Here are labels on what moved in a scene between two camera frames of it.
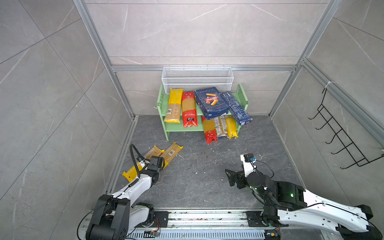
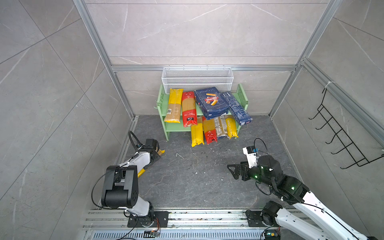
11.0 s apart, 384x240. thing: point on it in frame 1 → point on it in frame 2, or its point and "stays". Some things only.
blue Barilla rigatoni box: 212,102 stays
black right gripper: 240,176 → 245,168
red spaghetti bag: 189,115 stays
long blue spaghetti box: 237,112 stays
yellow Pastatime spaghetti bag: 232,131 stays
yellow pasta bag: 170,153 → 197,134
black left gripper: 162,168 → 158,156
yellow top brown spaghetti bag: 173,112 stays
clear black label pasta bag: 220,125 stays
